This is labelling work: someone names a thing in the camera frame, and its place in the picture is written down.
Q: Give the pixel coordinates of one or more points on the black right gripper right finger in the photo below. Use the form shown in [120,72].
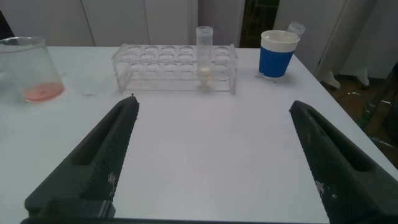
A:
[339,168]

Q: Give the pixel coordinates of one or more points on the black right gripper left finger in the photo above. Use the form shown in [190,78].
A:
[96,161]

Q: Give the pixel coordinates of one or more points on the clear plastic test tube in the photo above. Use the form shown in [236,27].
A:
[296,28]

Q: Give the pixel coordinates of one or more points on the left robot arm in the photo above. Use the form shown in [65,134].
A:
[4,28]

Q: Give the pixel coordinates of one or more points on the clear glass beaker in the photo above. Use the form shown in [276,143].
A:
[31,68]

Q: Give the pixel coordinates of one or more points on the clear acrylic test tube rack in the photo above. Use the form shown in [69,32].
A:
[174,71]

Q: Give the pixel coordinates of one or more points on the test tube with yellowish liquid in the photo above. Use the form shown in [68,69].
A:
[204,71]

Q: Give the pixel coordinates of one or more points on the blue and white paper cup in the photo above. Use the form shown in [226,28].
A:
[275,62]

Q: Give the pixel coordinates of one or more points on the white folding partition with feet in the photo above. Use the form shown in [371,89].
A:
[342,31]

